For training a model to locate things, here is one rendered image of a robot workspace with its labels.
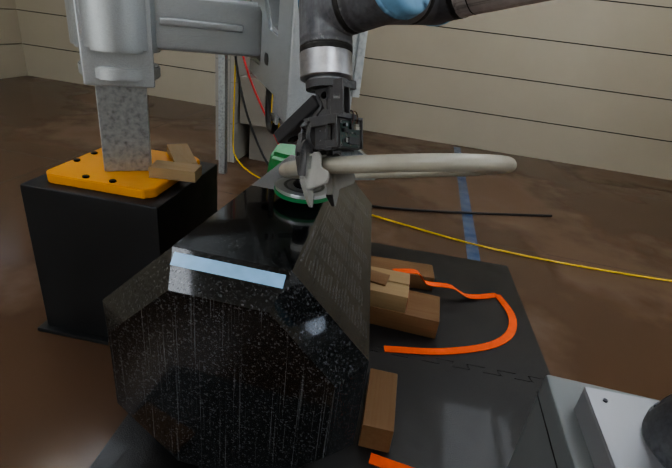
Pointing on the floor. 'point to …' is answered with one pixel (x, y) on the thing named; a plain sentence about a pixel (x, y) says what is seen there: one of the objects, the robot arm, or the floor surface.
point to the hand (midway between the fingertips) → (319, 199)
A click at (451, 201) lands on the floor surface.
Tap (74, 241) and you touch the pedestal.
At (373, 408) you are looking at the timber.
